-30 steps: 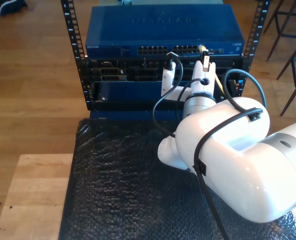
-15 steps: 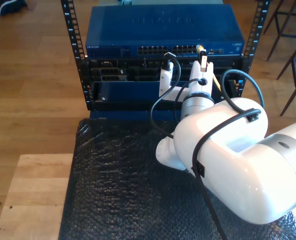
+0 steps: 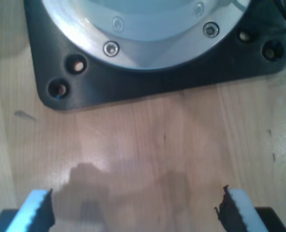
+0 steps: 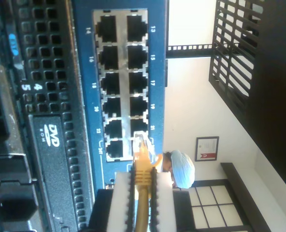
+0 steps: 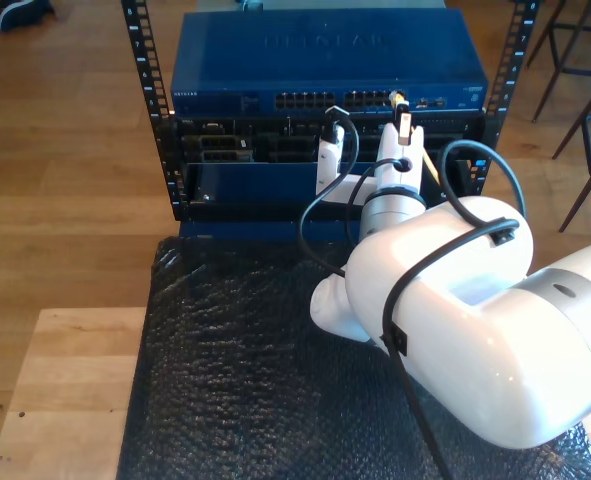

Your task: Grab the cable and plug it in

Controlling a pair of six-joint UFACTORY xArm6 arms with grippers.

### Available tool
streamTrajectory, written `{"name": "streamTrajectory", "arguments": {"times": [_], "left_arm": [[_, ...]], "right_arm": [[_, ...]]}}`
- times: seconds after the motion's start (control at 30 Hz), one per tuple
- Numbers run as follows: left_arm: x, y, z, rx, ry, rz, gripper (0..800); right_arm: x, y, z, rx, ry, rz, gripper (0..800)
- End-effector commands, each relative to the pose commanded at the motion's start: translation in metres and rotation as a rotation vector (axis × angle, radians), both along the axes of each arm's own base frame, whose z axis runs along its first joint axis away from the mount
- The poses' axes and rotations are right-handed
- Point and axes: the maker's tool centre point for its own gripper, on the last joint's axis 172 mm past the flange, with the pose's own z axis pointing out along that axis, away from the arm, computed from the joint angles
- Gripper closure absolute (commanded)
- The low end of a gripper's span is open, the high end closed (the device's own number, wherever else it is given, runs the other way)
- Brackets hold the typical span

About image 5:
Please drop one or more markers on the black rack server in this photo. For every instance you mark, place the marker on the black rack server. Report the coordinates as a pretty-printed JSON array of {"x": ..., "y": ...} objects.
[{"x": 275, "y": 145}]

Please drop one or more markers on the blue rack tray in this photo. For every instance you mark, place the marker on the blue rack tray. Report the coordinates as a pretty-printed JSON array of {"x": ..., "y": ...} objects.
[{"x": 255, "y": 182}]

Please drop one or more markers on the black bubble-wrap mat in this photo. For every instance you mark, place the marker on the black bubble-wrap mat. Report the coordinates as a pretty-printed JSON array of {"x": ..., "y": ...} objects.
[{"x": 250, "y": 390}]

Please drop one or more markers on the dark blue sneaker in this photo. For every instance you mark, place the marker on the dark blue sneaker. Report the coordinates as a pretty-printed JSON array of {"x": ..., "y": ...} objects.
[{"x": 25, "y": 12}]

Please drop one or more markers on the blue network switch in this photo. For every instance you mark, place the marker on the blue network switch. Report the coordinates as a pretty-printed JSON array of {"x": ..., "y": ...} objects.
[{"x": 325, "y": 60}]

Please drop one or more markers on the blue rack base plate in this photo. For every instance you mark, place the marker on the blue rack base plate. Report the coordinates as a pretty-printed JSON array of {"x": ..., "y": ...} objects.
[{"x": 250, "y": 229}]

